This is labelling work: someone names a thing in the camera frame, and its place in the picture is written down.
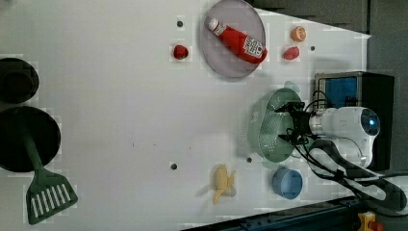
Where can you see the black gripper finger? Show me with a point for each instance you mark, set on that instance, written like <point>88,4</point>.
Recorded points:
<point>292,136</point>
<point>291,107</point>

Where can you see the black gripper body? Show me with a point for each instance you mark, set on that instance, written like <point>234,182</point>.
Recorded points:
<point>301,123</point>

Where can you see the green plastic strainer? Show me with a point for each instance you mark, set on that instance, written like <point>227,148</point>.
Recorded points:
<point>265,126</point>

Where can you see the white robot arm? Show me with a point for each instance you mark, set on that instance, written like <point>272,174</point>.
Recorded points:
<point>352,129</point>

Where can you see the silver toaster oven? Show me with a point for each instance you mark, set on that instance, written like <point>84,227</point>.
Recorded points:
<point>363,89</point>

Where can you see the blue cup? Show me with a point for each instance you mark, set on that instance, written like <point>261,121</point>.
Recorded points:
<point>287,183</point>

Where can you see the pink red fruit toy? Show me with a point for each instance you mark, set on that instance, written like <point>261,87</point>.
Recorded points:
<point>291,53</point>

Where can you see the orange half toy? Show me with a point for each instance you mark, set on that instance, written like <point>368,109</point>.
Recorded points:
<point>298,34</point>

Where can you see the red ketchup bottle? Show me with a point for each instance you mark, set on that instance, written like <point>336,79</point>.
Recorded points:
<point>240,44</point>

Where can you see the peeled banana toy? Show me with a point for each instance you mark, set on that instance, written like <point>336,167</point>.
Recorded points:
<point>224,183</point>

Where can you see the grey round plate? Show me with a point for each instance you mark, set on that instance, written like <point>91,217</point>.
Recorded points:
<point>241,16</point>

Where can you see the yellow red emergency button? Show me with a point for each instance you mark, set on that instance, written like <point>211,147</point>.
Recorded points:
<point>369,222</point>

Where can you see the red strawberry toy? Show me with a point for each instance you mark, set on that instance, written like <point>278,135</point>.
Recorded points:
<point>180,52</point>

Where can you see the large black round pan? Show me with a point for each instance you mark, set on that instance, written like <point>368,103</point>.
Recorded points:
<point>22,126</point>

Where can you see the dark green slotted spatula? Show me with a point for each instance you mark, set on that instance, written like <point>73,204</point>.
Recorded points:
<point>49,193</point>

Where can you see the small black round pot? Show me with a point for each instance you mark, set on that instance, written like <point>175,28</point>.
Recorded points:
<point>19,81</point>

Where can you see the blue metal frame rail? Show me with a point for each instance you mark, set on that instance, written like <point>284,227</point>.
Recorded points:
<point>333,215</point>

